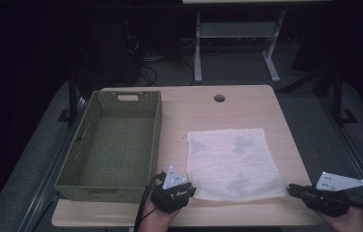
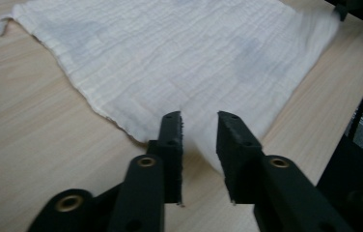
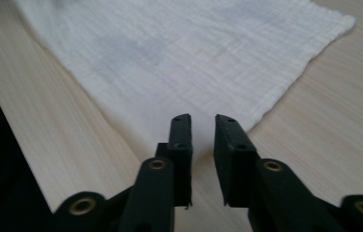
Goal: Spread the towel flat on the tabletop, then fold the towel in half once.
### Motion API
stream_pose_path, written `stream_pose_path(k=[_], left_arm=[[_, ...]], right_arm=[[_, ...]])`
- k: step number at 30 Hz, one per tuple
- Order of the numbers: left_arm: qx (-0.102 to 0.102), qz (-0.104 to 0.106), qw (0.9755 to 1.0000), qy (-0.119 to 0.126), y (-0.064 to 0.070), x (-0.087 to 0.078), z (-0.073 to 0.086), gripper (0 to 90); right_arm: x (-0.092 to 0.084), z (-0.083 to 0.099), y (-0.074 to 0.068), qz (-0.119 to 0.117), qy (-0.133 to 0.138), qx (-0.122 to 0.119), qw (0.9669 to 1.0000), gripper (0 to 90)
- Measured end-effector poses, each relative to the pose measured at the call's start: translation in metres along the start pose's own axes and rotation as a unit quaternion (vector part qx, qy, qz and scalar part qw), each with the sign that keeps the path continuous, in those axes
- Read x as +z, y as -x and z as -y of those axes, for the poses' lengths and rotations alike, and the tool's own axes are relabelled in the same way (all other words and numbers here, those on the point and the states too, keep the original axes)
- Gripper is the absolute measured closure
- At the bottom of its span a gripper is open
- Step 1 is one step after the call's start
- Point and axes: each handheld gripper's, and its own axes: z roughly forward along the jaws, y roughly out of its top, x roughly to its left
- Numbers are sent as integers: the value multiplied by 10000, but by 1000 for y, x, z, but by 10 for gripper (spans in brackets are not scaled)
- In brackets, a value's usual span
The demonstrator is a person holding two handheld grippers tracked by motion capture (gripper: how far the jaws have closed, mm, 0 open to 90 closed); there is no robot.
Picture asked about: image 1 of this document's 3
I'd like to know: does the green woven basket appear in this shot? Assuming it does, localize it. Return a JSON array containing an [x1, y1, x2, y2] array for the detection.
[[53, 90, 163, 205]]

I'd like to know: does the person's right hand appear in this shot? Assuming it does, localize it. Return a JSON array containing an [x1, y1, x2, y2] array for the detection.
[[318, 207, 363, 232]]

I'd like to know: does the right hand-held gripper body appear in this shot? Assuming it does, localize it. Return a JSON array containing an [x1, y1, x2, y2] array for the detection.
[[304, 171, 363, 218]]

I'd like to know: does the person's left hand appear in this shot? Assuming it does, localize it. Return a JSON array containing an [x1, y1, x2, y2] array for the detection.
[[137, 192, 180, 232]]

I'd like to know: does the left hand-held gripper black cable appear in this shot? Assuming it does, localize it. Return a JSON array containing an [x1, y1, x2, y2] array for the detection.
[[133, 172, 167, 232]]

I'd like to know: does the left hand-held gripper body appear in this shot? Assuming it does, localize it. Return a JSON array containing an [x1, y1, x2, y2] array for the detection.
[[150, 164, 189, 215]]

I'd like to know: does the black metal post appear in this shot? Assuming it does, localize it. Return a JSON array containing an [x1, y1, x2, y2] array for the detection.
[[57, 69, 78, 125], [330, 67, 358, 126]]

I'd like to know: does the tangle of floor cables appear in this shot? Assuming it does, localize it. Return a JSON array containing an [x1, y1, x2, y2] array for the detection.
[[123, 18, 197, 87]]

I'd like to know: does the white towel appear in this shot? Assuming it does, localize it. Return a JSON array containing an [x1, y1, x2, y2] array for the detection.
[[181, 128, 289, 203]]

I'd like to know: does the white metal table frame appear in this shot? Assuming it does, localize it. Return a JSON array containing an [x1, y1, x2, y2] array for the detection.
[[182, 0, 332, 84]]

